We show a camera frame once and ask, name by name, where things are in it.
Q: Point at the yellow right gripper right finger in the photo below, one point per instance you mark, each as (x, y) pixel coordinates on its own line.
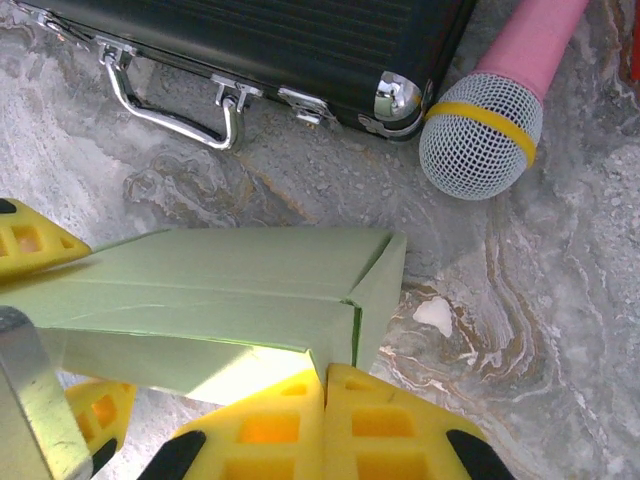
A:
(400, 430)

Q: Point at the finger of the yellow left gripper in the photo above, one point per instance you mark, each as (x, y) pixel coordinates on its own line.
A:
(30, 240)
(102, 410)

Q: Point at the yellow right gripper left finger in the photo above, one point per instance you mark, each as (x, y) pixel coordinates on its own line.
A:
(260, 435)

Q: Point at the light green paper box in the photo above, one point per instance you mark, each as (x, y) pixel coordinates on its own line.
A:
(210, 285)

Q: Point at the pink microphone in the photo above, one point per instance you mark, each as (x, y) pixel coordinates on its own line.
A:
(480, 140)

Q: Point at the red block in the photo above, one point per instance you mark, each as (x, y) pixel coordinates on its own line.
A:
(635, 55)

